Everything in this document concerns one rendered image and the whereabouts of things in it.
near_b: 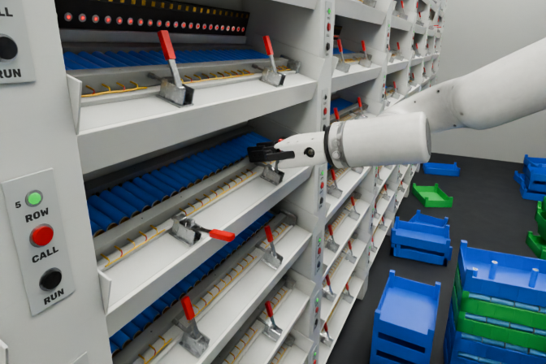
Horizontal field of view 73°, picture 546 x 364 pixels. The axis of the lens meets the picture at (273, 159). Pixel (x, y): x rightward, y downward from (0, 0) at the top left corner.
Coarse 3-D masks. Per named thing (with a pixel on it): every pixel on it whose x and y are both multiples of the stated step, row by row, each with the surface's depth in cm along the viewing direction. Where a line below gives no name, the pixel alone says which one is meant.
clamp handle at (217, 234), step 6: (192, 222) 51; (192, 228) 52; (198, 228) 51; (204, 228) 51; (210, 234) 50; (216, 234) 49; (222, 234) 49; (228, 234) 49; (234, 234) 49; (228, 240) 49
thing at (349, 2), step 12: (336, 0) 89; (348, 0) 96; (360, 0) 127; (372, 0) 122; (384, 0) 137; (336, 12) 93; (348, 12) 100; (360, 12) 110; (372, 12) 121; (384, 12) 135
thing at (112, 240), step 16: (240, 160) 74; (224, 176) 67; (192, 192) 59; (208, 192) 63; (224, 192) 65; (160, 208) 53; (176, 208) 56; (128, 224) 48; (144, 224) 50; (96, 240) 44; (112, 240) 45; (128, 240) 48; (96, 256) 44
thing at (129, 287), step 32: (224, 128) 84; (256, 128) 95; (288, 128) 91; (128, 160) 60; (256, 192) 70; (288, 192) 81; (160, 224) 54; (224, 224) 58; (128, 256) 47; (160, 256) 48; (192, 256) 51; (128, 288) 42; (160, 288) 47; (128, 320) 44
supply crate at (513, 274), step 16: (464, 240) 134; (464, 256) 134; (480, 256) 134; (496, 256) 132; (512, 256) 130; (464, 272) 121; (480, 272) 128; (496, 272) 128; (512, 272) 128; (528, 272) 128; (544, 272) 127; (464, 288) 119; (480, 288) 117; (496, 288) 116; (512, 288) 114; (528, 288) 112; (544, 288) 120; (544, 304) 112
